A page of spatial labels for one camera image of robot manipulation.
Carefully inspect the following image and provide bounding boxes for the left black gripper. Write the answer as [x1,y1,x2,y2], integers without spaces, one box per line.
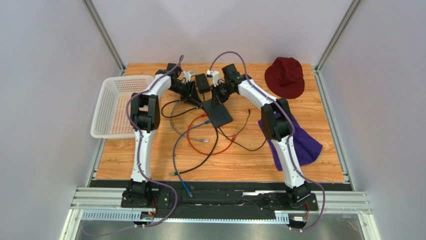
[168,80,203,107]

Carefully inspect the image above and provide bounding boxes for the dark grey network switch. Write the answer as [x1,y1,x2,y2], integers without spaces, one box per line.
[202,99,233,129]

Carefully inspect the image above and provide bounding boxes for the grey ethernet cable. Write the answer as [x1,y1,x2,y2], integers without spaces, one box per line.
[169,99,211,143]

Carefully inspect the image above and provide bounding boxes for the thick black ethernet cable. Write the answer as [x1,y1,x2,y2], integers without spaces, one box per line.
[161,99,219,177]

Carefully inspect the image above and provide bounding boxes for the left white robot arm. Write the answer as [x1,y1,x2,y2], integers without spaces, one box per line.
[125,63,198,199]

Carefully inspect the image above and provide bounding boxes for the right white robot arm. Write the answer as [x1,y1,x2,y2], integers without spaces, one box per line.
[206,64,311,203]

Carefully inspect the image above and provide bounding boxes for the black power adapter brick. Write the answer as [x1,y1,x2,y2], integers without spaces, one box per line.
[195,73,210,94]

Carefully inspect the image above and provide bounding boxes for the dark red bucket hat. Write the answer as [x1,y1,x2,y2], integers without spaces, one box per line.
[264,57,305,99]

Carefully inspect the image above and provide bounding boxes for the white plastic perforated basket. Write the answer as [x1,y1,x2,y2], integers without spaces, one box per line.
[90,75,154,139]

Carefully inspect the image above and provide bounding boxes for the purple cloth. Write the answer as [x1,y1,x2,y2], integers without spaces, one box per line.
[257,111,324,172]

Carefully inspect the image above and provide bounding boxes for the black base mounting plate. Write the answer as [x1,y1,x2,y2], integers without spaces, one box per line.
[89,179,354,221]

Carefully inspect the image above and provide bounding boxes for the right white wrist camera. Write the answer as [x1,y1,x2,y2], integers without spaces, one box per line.
[206,70,221,87]

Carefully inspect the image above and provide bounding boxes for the red ethernet cable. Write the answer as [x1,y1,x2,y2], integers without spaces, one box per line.
[186,113,238,156]

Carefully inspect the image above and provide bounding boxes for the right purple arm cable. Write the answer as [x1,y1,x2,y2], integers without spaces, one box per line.
[208,50,326,233]

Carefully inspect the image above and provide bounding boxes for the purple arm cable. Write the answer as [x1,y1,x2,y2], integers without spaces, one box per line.
[81,54,185,238]
[208,50,326,233]

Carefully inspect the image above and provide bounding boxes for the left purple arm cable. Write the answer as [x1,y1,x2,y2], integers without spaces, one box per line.
[81,54,185,238]

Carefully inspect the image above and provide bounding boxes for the blue ethernet cable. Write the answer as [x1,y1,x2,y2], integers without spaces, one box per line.
[172,119,213,199]

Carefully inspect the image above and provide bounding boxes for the aluminium frame rail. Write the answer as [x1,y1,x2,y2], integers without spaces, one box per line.
[60,181,380,240]

